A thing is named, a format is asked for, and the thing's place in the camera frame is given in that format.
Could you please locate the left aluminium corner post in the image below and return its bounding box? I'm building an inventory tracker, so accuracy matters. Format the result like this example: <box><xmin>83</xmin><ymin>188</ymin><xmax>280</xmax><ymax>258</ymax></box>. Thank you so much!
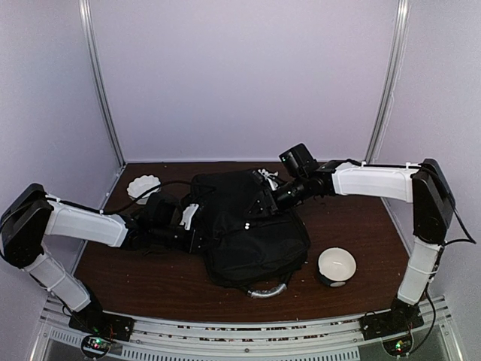
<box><xmin>78</xmin><ymin>0</ymin><xmax>126</xmax><ymax>168</ymax></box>

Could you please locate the aluminium front rail frame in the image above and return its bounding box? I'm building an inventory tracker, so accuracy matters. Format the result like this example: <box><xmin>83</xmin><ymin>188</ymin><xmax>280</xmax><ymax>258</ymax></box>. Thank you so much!
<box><xmin>26</xmin><ymin>296</ymin><xmax>469</xmax><ymax>360</ymax></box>

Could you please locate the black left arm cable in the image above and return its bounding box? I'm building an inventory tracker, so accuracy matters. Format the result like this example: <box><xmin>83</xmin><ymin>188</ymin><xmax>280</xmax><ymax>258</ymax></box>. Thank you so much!
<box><xmin>56</xmin><ymin>180</ymin><xmax>196</xmax><ymax>215</ymax></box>

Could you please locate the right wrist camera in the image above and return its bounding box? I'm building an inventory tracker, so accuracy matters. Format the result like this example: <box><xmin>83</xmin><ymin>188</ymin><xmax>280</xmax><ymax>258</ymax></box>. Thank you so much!
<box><xmin>253</xmin><ymin>168</ymin><xmax>282</xmax><ymax>191</ymax></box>

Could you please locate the white bowl black base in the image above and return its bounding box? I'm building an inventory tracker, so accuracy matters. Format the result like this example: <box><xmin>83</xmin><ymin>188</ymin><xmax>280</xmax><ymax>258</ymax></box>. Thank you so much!
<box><xmin>317</xmin><ymin>247</ymin><xmax>357</xmax><ymax>288</ymax></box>

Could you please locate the white fluted ceramic bowl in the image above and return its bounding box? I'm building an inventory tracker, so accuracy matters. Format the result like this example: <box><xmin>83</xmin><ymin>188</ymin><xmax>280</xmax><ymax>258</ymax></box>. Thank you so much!
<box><xmin>126</xmin><ymin>175</ymin><xmax>161</xmax><ymax>205</ymax></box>

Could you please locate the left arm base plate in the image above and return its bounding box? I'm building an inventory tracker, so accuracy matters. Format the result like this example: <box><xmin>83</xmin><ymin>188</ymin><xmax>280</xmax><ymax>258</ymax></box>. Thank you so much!
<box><xmin>68</xmin><ymin>313</ymin><xmax>135</xmax><ymax>341</ymax></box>

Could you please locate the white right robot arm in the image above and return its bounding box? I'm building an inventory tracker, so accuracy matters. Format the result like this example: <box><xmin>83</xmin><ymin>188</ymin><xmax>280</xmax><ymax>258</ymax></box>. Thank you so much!
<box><xmin>245</xmin><ymin>143</ymin><xmax>456</xmax><ymax>332</ymax></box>

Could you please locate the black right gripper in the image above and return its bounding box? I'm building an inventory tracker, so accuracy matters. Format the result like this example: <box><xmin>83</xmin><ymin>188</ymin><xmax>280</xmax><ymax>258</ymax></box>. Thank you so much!
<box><xmin>244</xmin><ymin>174</ymin><xmax>310</xmax><ymax>220</ymax></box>

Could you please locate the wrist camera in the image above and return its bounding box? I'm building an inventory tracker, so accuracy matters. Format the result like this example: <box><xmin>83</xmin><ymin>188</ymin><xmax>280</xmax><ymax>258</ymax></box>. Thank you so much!
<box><xmin>180</xmin><ymin>203</ymin><xmax>199</xmax><ymax>231</ymax></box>
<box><xmin>253</xmin><ymin>168</ymin><xmax>282</xmax><ymax>191</ymax></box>

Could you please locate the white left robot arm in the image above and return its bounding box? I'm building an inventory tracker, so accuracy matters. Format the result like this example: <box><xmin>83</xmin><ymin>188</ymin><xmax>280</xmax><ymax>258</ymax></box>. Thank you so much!
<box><xmin>1</xmin><ymin>184</ymin><xmax>207</xmax><ymax>334</ymax></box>

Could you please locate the black student backpack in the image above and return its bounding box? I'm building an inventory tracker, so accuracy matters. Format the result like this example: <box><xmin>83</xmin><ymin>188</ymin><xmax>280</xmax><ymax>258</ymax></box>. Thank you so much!
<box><xmin>183</xmin><ymin>168</ymin><xmax>310</xmax><ymax>299</ymax></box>

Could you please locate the right aluminium corner post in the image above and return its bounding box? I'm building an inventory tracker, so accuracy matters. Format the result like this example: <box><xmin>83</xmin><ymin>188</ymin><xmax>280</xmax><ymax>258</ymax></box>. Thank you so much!
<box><xmin>362</xmin><ymin>0</ymin><xmax>410</xmax><ymax>165</ymax></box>

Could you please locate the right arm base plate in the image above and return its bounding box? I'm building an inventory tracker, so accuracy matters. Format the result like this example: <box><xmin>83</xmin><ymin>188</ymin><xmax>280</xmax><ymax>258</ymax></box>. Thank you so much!
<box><xmin>358</xmin><ymin>310</ymin><xmax>425</xmax><ymax>340</ymax></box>

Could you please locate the right circuit board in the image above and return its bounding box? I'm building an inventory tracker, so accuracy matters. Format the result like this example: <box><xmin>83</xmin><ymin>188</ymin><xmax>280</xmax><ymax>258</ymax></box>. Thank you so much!
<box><xmin>383</xmin><ymin>335</ymin><xmax>413</xmax><ymax>357</ymax></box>

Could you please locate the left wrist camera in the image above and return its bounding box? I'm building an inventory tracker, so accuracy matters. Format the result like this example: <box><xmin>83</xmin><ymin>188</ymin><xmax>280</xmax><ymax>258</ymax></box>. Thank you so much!
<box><xmin>180</xmin><ymin>203</ymin><xmax>199</xmax><ymax>231</ymax></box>

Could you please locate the circuit board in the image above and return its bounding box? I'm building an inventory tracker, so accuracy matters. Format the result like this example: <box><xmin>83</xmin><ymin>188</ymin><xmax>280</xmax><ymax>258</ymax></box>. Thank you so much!
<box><xmin>80</xmin><ymin>335</ymin><xmax>112</xmax><ymax>358</ymax></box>
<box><xmin>383</xmin><ymin>335</ymin><xmax>413</xmax><ymax>357</ymax></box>

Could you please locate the left circuit board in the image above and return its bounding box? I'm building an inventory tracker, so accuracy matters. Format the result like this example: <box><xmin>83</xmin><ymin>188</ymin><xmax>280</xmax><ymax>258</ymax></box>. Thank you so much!
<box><xmin>80</xmin><ymin>335</ymin><xmax>112</xmax><ymax>358</ymax></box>

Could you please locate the aluminium corner post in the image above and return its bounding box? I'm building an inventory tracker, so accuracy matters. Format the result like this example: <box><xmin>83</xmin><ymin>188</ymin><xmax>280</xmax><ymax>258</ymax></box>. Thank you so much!
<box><xmin>78</xmin><ymin>0</ymin><xmax>126</xmax><ymax>168</ymax></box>
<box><xmin>362</xmin><ymin>0</ymin><xmax>410</xmax><ymax>165</ymax></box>

